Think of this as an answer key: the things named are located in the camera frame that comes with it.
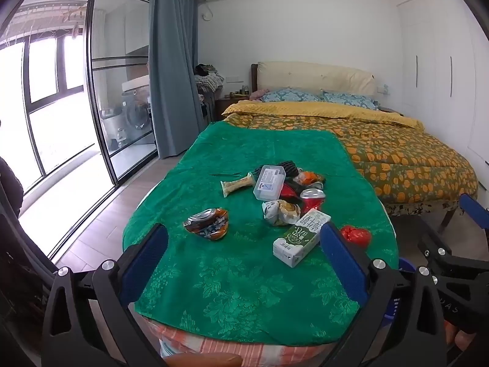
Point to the person's right hand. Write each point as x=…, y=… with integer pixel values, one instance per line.
x=463, y=342

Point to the green and white milk carton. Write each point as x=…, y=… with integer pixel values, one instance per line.
x=301, y=239

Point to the crushed can with wrapper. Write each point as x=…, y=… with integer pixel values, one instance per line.
x=206, y=223

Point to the black sliding door frame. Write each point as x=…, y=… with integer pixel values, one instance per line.
x=90, y=84

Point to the clear plastic box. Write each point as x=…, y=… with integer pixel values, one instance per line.
x=269, y=181

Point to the ceiling drying rack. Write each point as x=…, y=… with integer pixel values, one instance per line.
x=72, y=17

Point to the grey-blue curtain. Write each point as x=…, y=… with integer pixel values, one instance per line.
x=172, y=65

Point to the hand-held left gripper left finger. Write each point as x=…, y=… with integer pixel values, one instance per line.
x=147, y=263

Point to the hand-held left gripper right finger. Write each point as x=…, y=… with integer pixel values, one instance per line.
x=344, y=262

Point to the bed with orange floral quilt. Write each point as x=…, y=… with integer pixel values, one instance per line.
x=401, y=153

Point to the pile of clothes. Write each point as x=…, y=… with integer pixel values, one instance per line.
x=208, y=78

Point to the floral bed skirt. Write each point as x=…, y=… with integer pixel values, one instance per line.
x=420, y=206

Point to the white wall socket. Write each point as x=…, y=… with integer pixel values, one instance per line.
x=233, y=80
x=384, y=88

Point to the cream headboard cushion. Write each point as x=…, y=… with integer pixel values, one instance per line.
x=313, y=74

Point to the teal patterned pillow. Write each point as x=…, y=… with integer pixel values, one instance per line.
x=292, y=95
x=349, y=100

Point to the grey washing machine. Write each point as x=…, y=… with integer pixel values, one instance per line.
x=135, y=114

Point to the dark wooden headboard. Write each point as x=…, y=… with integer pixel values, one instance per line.
x=254, y=78

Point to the black window frame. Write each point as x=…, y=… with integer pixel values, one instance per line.
x=26, y=84

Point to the dark wooden nightstand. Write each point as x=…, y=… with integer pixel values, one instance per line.
x=227, y=109

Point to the dark wooden bed leg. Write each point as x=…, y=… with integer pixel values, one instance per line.
x=447, y=220

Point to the beige snack bar wrapper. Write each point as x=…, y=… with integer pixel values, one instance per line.
x=237, y=185

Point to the blue plastic mesh bin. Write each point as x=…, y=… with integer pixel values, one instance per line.
x=392, y=307

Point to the white wardrobe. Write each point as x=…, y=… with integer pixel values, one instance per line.
x=431, y=46

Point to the red wrapper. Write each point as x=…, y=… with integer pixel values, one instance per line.
x=355, y=236

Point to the orange snack wrapper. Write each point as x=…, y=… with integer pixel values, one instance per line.
x=309, y=177

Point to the clear plastic bottle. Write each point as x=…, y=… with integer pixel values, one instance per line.
x=121, y=137

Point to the red drink can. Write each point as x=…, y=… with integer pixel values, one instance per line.
x=313, y=198

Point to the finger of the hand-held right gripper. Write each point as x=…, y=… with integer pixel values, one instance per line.
x=473, y=208
x=439, y=256

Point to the dark cloth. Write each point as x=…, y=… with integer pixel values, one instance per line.
x=11, y=198

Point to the green floral tablecloth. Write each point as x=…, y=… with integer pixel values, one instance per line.
x=229, y=275

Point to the person's left hand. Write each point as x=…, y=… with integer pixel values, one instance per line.
x=206, y=360

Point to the white food wrapper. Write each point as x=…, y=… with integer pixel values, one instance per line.
x=280, y=212

